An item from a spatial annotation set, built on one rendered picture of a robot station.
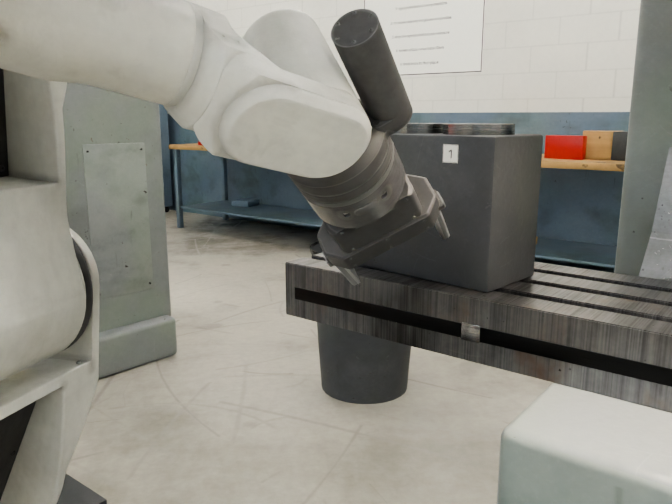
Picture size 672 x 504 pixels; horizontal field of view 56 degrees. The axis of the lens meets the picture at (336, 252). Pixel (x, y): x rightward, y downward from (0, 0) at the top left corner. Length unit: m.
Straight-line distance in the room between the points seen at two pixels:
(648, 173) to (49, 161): 0.92
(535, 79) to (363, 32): 4.90
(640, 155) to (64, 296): 0.92
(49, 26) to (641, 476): 0.54
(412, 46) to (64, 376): 5.38
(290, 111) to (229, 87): 0.04
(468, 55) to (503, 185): 4.82
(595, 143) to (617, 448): 4.08
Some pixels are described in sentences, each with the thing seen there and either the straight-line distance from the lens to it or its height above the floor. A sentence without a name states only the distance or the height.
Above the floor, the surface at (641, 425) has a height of 0.88.
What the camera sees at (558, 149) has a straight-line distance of 4.64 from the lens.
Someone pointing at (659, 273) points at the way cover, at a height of 0.94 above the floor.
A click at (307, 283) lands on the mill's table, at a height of 0.93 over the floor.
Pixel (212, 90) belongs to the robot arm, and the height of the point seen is 1.18.
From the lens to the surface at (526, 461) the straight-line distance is 0.64.
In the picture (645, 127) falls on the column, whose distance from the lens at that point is 1.17.
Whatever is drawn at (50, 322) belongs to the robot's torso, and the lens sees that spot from 0.58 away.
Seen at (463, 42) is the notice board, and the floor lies 1.77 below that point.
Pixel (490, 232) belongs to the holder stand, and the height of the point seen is 1.03.
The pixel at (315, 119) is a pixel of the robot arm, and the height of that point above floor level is 1.17.
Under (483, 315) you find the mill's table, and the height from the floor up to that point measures 0.94.
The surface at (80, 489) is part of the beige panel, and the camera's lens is 2.24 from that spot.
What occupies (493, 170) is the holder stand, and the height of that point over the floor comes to 1.11.
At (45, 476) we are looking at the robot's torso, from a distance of 0.71.
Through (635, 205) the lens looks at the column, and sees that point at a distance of 1.18.
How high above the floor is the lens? 1.17
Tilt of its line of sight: 12 degrees down
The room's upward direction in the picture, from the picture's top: straight up
